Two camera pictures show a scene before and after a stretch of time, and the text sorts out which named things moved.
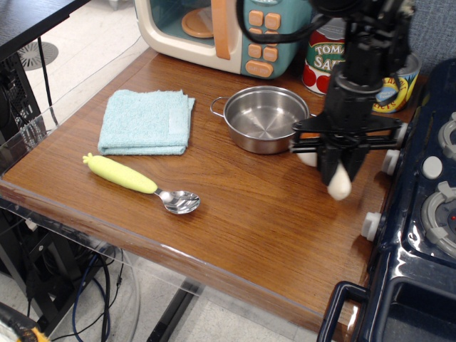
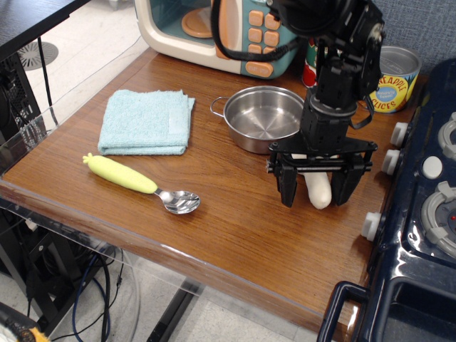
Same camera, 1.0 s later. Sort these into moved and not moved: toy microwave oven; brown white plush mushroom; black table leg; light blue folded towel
Moved: brown white plush mushroom
Not moved: black table leg; toy microwave oven; light blue folded towel
